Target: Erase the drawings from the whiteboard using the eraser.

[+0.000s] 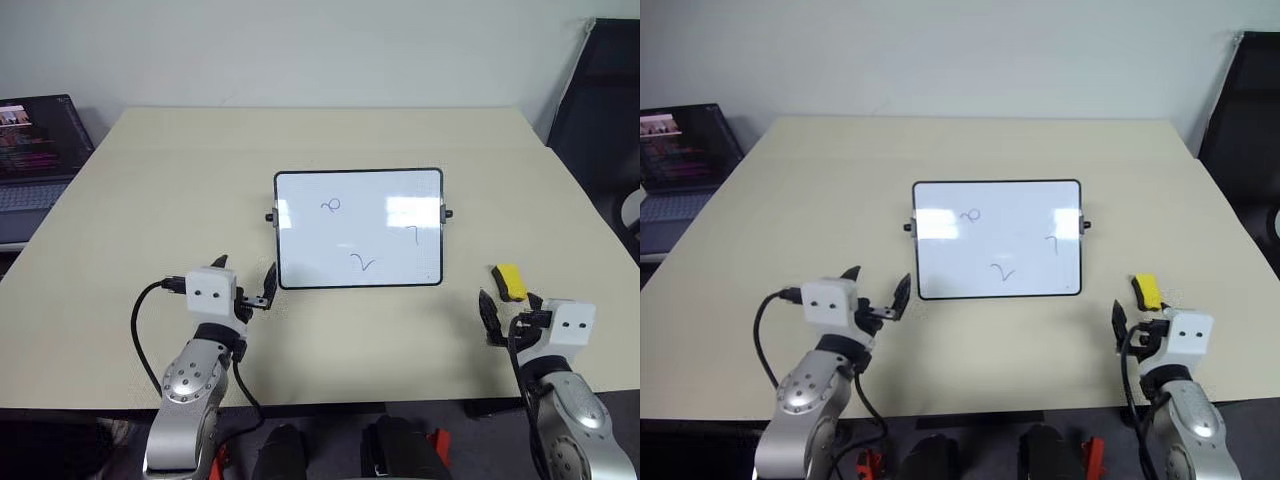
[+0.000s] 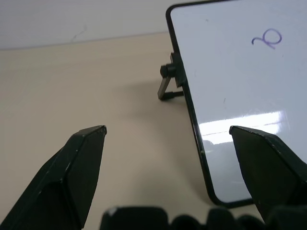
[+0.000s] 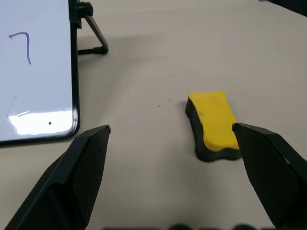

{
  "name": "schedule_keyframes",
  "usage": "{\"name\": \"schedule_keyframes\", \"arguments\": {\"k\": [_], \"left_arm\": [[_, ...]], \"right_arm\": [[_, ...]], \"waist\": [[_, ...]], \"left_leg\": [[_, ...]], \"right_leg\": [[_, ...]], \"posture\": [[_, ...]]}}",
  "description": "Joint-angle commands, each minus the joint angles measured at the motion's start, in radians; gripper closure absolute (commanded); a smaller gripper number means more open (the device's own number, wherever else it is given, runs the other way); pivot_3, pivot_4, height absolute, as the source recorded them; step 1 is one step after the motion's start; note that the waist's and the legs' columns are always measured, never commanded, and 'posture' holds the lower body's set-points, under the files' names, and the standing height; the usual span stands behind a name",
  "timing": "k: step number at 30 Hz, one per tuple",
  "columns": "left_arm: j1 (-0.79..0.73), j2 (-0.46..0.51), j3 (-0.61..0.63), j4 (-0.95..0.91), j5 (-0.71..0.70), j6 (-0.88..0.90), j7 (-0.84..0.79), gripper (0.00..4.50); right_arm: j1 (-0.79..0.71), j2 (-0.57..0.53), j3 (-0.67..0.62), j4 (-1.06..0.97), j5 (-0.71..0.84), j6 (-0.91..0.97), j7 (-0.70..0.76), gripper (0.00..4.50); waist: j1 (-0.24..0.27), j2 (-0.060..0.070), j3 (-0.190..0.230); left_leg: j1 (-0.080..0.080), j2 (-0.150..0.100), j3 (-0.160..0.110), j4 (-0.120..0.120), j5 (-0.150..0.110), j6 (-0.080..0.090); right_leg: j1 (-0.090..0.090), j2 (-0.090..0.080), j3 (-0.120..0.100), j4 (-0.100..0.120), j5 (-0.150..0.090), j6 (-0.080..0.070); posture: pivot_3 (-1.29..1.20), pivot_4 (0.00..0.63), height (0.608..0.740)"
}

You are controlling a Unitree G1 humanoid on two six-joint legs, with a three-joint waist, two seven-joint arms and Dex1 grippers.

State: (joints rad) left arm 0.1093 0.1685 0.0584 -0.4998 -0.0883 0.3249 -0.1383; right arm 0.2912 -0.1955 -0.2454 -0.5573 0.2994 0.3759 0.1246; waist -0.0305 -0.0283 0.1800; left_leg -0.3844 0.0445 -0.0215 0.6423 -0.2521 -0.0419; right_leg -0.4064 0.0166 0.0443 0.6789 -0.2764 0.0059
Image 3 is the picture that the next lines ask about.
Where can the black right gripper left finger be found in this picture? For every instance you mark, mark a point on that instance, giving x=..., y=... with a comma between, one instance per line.
x=64, y=177

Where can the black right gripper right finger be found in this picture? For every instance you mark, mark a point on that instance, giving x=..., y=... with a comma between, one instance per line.
x=271, y=172

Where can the yellow and black eraser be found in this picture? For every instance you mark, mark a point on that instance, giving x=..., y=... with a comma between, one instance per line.
x=216, y=119

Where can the black-framed whiteboard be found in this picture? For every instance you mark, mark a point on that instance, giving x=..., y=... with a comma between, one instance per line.
x=36, y=72

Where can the black whiteboard stand leg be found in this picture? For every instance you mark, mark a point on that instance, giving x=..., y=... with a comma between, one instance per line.
x=94, y=31

